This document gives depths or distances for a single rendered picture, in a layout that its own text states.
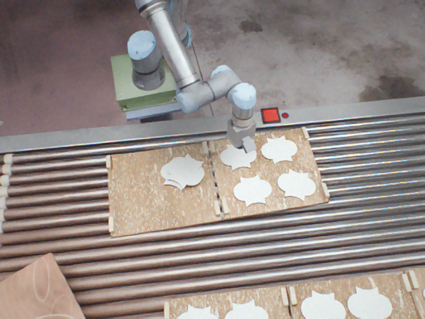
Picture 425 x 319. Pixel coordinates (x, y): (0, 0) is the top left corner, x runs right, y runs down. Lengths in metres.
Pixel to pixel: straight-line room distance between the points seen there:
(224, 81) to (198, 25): 2.24
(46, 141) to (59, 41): 1.90
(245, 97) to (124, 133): 0.66
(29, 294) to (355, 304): 1.05
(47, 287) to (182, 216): 0.51
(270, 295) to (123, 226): 0.58
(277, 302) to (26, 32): 3.06
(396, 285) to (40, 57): 2.97
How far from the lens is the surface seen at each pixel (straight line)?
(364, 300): 1.54
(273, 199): 1.60
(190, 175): 1.59
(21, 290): 1.49
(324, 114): 1.88
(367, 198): 1.71
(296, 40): 3.54
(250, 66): 3.29
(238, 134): 1.47
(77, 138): 1.84
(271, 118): 1.81
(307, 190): 1.63
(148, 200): 1.60
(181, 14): 1.61
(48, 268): 1.48
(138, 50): 1.72
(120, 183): 1.65
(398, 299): 1.59
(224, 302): 1.46
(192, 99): 1.36
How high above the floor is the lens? 2.36
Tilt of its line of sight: 59 degrees down
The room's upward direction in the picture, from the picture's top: straight up
